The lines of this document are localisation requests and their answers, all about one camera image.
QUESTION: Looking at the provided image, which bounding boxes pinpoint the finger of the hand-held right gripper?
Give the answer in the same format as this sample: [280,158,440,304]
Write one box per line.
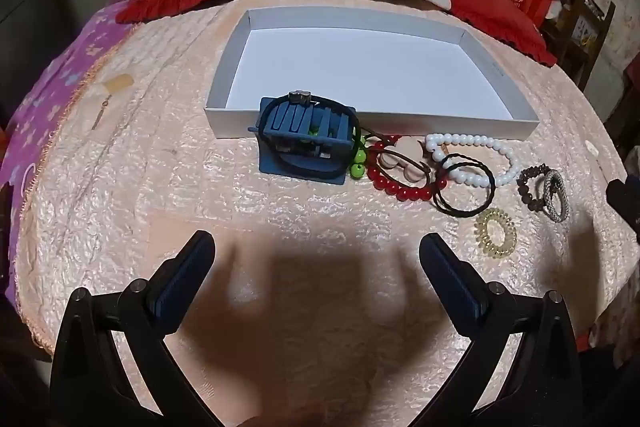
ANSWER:
[606,174,640,235]

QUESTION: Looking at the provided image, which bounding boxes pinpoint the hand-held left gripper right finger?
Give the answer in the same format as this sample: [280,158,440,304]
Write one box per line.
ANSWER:
[419,233,583,427]

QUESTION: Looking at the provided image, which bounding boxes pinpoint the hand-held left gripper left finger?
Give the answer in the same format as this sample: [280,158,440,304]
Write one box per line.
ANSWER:
[49,230,217,427]

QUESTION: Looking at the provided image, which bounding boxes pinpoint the yellow spiral hair tie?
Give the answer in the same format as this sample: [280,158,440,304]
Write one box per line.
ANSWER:
[474,208,516,253]

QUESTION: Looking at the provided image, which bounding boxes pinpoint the grey braided bangle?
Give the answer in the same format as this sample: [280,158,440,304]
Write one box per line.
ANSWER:
[542,169,572,223]

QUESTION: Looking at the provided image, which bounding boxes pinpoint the brown bead bracelet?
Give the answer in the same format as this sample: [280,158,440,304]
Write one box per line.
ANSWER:
[516,163,553,214]

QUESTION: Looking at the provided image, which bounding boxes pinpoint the red bead bracelet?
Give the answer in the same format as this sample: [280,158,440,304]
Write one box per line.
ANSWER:
[366,134,448,202]

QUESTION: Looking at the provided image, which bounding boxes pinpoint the brown hair tie pink discs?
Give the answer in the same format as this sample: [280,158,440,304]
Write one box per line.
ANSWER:
[361,133,435,188]

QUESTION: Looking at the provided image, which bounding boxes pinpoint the black double hair tie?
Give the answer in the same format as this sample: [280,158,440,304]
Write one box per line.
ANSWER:
[432,153,497,217]

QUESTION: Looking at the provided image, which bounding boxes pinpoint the white bead bracelet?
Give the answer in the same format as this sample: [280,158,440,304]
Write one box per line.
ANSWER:
[425,133,521,188]

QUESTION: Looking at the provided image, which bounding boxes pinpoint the green bead bracelet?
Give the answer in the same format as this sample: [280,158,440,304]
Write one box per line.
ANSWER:
[307,126,368,182]

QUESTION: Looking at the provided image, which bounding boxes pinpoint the blue hair claw clip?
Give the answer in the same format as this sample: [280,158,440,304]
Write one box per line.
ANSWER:
[248,96,361,184]

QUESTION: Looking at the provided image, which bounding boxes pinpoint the black hair tie with charm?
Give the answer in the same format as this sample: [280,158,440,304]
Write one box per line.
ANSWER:
[257,90,362,182]

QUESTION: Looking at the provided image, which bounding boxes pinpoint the white cardboard box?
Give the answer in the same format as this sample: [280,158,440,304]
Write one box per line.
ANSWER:
[204,7,541,142]

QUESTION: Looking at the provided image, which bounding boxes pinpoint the pink textured bedspread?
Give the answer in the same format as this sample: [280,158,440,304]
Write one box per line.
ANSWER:
[15,0,631,427]

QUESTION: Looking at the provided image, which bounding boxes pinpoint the wooden chair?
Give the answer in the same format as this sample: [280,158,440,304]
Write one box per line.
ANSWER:
[540,0,621,92]

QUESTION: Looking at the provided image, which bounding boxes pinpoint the purple floral sheet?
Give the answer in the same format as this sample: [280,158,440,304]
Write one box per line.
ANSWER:
[0,2,138,258]

